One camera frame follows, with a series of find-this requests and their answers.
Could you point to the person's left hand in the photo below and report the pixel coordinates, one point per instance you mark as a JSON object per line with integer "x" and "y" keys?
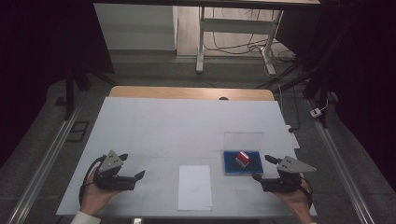
{"x": 93, "y": 199}

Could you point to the aluminium rail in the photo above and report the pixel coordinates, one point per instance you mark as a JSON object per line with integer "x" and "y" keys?
{"x": 339, "y": 161}
{"x": 43, "y": 165}

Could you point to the small white adapter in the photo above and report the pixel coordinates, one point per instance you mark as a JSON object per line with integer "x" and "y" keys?
{"x": 315, "y": 112}

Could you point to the black metal stand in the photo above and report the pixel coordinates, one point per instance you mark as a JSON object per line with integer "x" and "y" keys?
{"x": 314, "y": 84}
{"x": 69, "y": 93}

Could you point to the white board table cover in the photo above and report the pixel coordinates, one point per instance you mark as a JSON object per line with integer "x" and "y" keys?
{"x": 174, "y": 130}

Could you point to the person's right hand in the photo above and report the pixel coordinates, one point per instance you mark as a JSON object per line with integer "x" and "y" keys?
{"x": 297, "y": 200}

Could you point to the blue ink pad clear-lid case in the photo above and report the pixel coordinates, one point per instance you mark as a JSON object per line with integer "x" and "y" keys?
{"x": 230, "y": 165}

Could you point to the red stamp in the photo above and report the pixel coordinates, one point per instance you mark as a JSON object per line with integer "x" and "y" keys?
{"x": 243, "y": 158}

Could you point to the wooden table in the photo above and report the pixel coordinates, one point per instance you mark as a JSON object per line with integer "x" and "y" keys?
{"x": 186, "y": 92}

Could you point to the white paper sheet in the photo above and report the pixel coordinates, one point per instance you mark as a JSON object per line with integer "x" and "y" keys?
{"x": 195, "y": 189}

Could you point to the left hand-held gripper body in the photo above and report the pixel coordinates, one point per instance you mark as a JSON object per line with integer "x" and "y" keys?
{"x": 112, "y": 180}

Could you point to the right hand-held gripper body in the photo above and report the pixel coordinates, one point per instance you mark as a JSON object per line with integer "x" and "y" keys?
{"x": 286, "y": 182}

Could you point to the black table grommet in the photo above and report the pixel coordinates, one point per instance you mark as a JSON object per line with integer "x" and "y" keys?
{"x": 223, "y": 98}

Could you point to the white cabinet panel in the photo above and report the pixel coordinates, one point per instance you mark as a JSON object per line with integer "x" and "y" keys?
{"x": 134, "y": 28}

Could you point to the white desk frame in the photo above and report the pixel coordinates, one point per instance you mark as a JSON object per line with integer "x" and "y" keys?
{"x": 236, "y": 25}

